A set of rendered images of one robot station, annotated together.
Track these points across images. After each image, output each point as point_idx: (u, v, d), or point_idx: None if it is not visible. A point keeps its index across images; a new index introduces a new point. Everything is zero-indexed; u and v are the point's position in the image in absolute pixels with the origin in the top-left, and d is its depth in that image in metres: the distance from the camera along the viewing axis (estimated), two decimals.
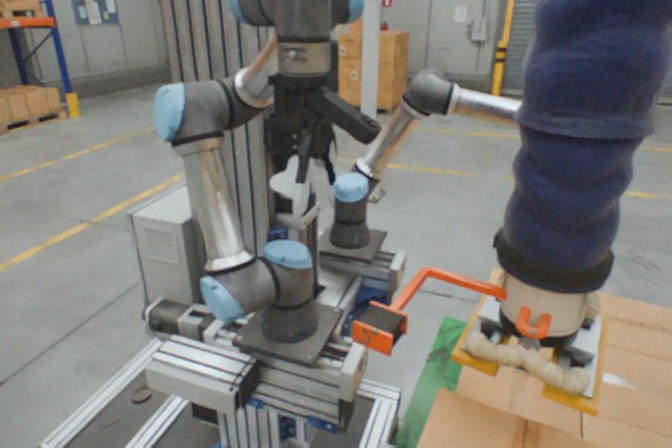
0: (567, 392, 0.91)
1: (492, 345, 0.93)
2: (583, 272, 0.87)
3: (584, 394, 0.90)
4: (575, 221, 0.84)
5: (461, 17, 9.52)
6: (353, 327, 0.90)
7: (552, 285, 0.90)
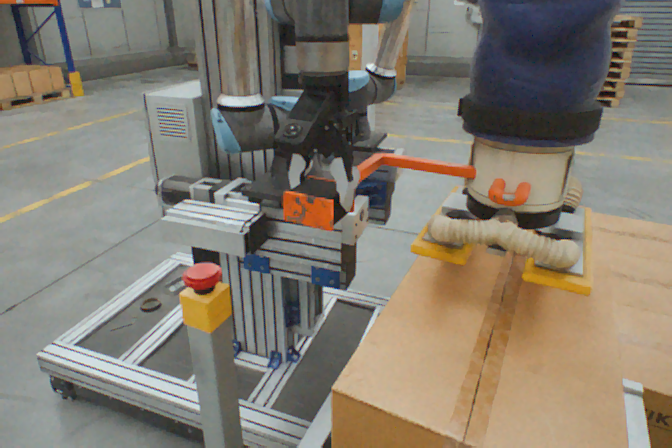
0: (552, 272, 0.73)
1: (460, 221, 0.75)
2: (569, 115, 0.70)
3: (573, 272, 0.72)
4: (553, 43, 0.67)
5: (460, 1, 9.60)
6: (284, 199, 0.69)
7: (532, 137, 0.72)
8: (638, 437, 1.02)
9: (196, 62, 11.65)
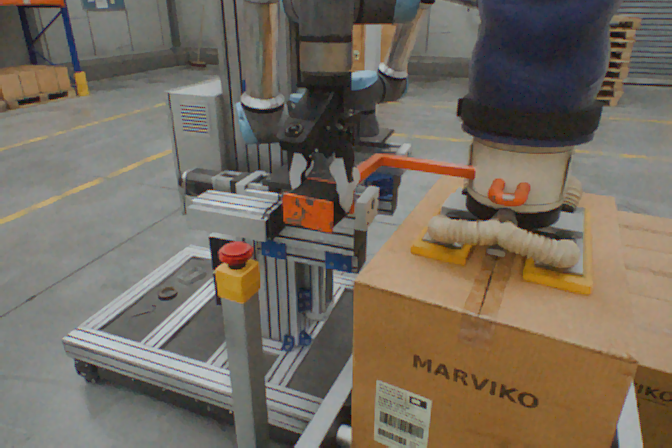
0: (552, 272, 0.73)
1: (460, 221, 0.75)
2: (568, 115, 0.70)
3: (573, 272, 0.72)
4: (551, 43, 0.67)
5: None
6: (283, 201, 0.69)
7: (531, 137, 0.72)
8: (626, 403, 1.12)
9: (199, 62, 11.75)
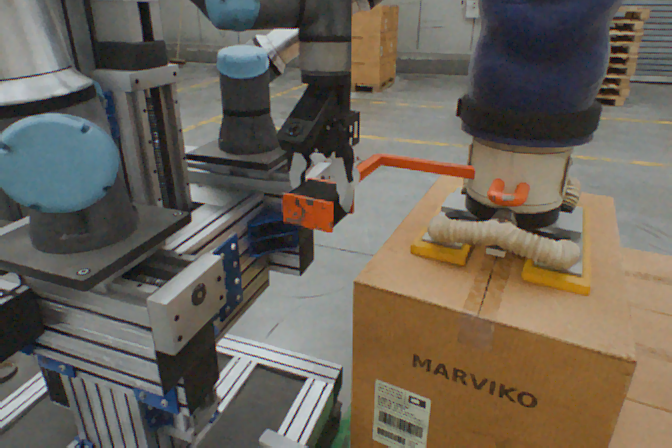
0: (551, 272, 0.73)
1: (459, 221, 0.75)
2: (568, 116, 0.70)
3: (572, 272, 0.73)
4: (551, 44, 0.67)
5: None
6: (283, 201, 0.69)
7: (531, 137, 0.72)
8: None
9: (178, 59, 11.10)
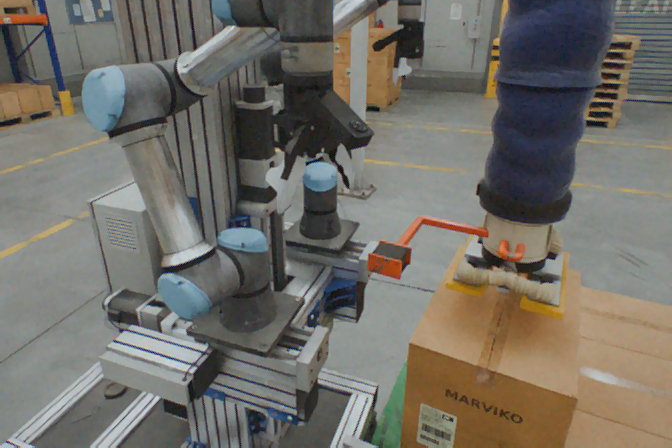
0: (539, 303, 1.14)
1: (479, 270, 1.15)
2: (549, 205, 1.10)
3: (552, 304, 1.13)
4: (538, 163, 1.07)
5: (456, 15, 9.49)
6: (368, 258, 1.10)
7: (526, 217, 1.12)
8: None
9: None
